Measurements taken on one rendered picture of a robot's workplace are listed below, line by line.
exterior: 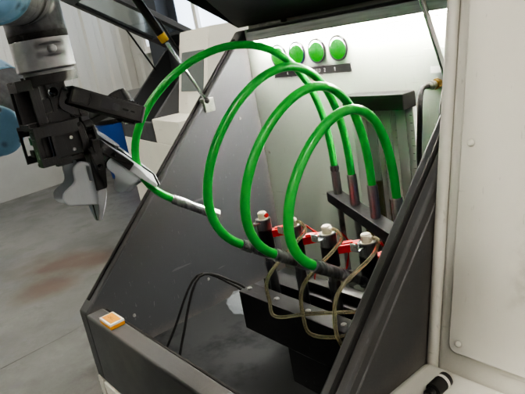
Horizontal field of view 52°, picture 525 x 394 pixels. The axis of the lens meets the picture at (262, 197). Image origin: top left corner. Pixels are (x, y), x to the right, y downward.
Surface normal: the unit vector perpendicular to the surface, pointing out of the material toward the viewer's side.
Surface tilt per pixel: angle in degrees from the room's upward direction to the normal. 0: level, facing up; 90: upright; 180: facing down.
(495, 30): 76
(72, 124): 90
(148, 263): 90
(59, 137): 90
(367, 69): 90
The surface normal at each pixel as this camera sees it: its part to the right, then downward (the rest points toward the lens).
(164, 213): 0.64, 0.11
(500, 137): -0.77, 0.07
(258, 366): -0.17, -0.95
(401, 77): -0.75, 0.31
